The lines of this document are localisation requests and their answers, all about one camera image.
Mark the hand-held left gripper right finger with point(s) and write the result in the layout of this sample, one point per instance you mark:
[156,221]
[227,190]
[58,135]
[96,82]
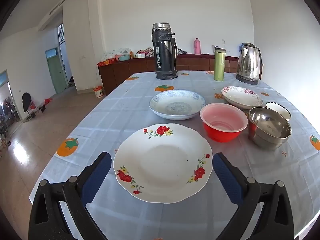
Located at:
[227,177]

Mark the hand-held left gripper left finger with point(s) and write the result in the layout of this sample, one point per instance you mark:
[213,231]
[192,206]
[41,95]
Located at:
[96,177]

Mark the red plastic bowl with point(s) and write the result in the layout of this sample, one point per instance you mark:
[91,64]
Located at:
[220,132]

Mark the white plate with red flowers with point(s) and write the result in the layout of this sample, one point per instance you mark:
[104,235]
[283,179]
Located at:
[162,165]

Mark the stainless steel bowl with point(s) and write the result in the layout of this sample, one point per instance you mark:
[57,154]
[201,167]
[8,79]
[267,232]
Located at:
[270,125]

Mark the white plate with pink flowers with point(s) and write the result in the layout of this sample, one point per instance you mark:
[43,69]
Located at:
[241,97]

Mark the white enamel bowl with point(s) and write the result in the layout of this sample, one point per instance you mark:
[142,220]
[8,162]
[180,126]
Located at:
[277,108]

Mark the white plate with blue pattern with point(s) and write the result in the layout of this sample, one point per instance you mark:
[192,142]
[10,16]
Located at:
[175,105]

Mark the light blue printed tablecloth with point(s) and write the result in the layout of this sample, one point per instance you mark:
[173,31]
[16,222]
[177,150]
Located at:
[112,110]

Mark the white plastic bucket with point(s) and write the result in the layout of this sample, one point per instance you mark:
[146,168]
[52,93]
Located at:
[98,92]

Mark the red plastic bag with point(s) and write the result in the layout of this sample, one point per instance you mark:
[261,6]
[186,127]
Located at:
[48,101]

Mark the black round-backed chair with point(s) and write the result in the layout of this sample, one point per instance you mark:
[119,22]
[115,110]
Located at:
[26,100]

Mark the brown wooden sideboard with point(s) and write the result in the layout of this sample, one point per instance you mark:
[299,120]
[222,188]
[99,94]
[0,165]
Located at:
[117,72]

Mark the green door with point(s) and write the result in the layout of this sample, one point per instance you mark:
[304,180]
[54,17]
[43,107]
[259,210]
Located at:
[56,75]

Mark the green tumbler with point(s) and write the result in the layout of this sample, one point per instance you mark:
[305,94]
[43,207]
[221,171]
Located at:
[219,65]

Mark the orange cardboard box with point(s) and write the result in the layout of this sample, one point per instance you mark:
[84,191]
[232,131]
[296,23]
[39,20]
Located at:
[107,62]

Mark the stainless steel electric kettle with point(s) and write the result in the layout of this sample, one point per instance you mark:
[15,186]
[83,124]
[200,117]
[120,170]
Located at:
[250,62]

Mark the teal plastic basin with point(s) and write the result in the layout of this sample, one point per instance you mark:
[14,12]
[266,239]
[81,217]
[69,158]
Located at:
[124,57]

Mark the clear plastic bag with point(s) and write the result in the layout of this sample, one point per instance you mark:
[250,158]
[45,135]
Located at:
[113,53]

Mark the white printed bag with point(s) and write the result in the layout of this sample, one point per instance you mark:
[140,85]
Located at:
[214,48]

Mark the blue jug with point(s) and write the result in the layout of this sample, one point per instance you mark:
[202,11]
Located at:
[240,48]

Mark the pink thermos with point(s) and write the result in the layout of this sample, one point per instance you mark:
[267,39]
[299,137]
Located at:
[197,46]

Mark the colourful cloth pile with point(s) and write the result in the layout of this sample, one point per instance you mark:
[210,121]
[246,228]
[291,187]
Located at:
[146,52]

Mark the black vacuum flask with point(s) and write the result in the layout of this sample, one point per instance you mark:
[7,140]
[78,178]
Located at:
[163,55]

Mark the window grille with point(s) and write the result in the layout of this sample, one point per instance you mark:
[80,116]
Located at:
[61,33]

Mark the fluorescent tube light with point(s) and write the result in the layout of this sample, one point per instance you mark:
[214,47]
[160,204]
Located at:
[60,4]

